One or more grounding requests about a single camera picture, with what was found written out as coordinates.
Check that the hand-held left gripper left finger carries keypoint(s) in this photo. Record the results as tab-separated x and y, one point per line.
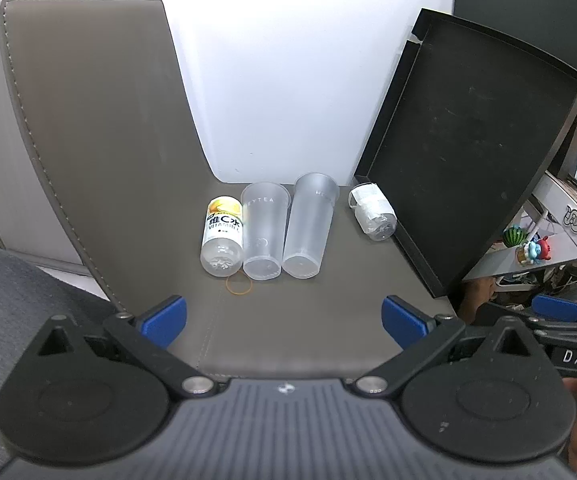
164	321

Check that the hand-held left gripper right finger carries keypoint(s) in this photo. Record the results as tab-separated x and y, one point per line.
402	321

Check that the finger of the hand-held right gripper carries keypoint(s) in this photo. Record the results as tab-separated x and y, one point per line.
558	307

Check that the clear plastic cup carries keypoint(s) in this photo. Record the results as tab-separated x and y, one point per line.
263	232
308	230

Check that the red toy figurine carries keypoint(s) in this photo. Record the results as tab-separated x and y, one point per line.
544	249

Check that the blue toy figurine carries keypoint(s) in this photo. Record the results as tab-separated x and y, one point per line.
529	252

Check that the orange rubber band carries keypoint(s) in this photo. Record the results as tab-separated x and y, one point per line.
227	285

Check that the watermelon toy ball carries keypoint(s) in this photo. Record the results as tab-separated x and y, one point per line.
514	236

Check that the white box with screen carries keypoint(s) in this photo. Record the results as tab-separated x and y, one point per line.
568	220

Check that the clear bottle with yellow label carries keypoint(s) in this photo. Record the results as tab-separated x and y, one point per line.
222	232

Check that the small clear bottle white label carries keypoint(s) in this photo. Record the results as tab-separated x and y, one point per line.
372	210

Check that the grey leather mat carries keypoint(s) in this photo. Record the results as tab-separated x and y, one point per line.
118	160

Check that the black tray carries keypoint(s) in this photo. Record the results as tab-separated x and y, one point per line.
468	150

